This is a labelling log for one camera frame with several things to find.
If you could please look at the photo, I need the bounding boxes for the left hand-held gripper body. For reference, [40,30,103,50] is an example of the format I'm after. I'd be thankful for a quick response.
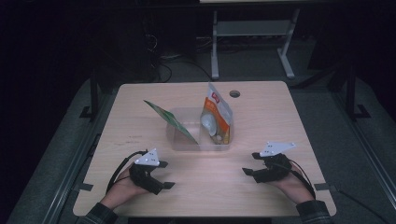
[128,147,165,196]

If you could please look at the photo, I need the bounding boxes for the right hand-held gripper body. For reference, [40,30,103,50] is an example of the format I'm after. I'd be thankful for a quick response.
[253,141,298,184]

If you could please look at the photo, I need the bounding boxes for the clear plastic container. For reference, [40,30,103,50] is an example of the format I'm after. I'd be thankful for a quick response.
[165,106,234,153]

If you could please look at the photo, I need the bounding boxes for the green and red food packet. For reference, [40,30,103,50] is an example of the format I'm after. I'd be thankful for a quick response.
[142,99,200,146]

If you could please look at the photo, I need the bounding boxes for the white and orange food packet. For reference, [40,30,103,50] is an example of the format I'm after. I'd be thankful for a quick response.
[199,81,234,146]

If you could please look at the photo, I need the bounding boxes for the person's left hand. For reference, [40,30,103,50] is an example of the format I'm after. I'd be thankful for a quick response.
[99,165,148,210]

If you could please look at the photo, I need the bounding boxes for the person's right hand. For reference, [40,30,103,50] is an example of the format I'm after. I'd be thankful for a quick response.
[270,172,316,205]

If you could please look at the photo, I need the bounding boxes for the grey tape strip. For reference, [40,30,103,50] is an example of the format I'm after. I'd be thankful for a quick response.
[72,182,94,192]
[313,182,338,192]

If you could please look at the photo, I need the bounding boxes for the black metal stand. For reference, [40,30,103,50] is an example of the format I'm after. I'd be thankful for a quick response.
[341,65,372,122]
[78,69,101,122]

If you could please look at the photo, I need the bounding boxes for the grey metal stand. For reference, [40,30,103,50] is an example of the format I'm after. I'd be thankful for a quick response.
[210,8,302,80]

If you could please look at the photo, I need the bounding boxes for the right hand-held gripper cable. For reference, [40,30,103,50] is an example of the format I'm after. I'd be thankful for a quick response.
[287,159,318,201]

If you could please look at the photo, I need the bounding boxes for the black floor cable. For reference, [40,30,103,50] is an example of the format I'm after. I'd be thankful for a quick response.
[334,186,390,224]

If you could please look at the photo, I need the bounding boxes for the black floor cables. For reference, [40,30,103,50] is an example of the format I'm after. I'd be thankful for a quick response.
[148,33,217,84]

